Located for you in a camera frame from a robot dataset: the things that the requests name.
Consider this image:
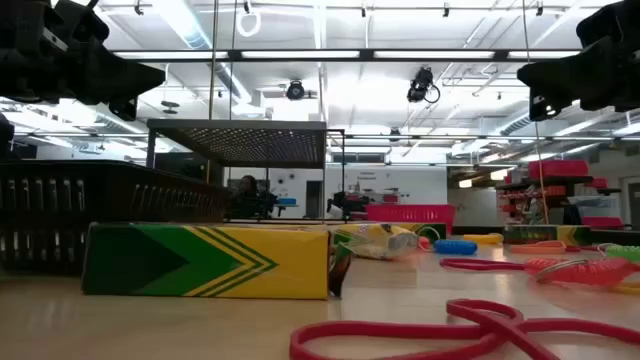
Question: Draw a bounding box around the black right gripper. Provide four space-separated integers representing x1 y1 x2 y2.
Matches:
517 0 640 122

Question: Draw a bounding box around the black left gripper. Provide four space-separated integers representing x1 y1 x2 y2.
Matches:
0 0 166 122

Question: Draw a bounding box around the grey perforated metal shelf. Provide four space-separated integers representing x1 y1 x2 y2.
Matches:
146 118 329 222

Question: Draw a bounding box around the black plastic slotted basket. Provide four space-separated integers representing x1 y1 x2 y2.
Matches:
0 159 232 277

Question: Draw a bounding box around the yellow coil bracelet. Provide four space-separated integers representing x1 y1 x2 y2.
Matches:
462 232 505 245

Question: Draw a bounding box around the green coil bracelet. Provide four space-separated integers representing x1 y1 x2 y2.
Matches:
602 243 640 264

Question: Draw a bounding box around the red coil bracelet with ring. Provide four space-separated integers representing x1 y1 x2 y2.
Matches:
524 257 639 288

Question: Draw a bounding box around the blue coil bracelet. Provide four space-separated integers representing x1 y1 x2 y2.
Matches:
433 239 479 257

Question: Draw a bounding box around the long red rubber band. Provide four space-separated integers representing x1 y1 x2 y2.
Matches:
439 257 531 272

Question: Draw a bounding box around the red plastic slotted basket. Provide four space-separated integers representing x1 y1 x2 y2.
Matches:
364 203 456 236

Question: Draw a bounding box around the thin yellow rubber band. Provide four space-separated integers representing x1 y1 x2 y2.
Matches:
607 281 640 295

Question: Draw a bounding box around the thick red rubber band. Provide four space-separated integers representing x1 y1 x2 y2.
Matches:
288 298 640 360

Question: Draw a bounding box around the dark shelf with red bins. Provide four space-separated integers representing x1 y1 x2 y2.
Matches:
494 159 624 231

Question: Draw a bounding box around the person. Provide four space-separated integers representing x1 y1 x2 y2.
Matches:
227 174 279 221

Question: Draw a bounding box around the overhead light bar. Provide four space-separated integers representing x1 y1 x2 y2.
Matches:
109 48 584 62

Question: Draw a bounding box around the thin black metal stand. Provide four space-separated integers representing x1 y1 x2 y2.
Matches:
325 128 347 221

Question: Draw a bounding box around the yellow hanging cord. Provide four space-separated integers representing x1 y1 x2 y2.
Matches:
521 0 551 226

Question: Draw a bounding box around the white hanging ring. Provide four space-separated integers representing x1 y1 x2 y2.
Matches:
235 8 262 39

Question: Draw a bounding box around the black ceiling camera with cable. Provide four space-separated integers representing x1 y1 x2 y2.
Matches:
407 67 441 105

